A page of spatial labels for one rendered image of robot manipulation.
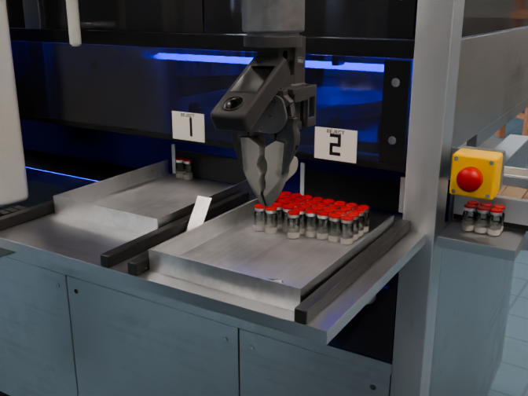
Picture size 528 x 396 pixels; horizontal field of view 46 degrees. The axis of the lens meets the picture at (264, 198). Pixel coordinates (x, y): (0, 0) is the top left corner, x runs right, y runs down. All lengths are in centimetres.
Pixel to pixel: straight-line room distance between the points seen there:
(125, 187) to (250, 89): 73
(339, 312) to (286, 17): 38
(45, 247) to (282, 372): 59
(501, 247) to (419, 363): 28
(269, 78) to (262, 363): 84
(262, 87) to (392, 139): 45
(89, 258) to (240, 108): 45
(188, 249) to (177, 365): 61
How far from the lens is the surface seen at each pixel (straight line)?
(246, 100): 70
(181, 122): 134
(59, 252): 108
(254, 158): 78
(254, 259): 99
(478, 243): 112
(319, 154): 118
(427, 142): 110
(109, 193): 137
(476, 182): 105
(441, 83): 108
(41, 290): 186
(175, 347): 157
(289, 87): 78
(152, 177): 146
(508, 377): 246
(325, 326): 81
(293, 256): 100
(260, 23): 74
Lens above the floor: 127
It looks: 17 degrees down
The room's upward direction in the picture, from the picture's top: straight up
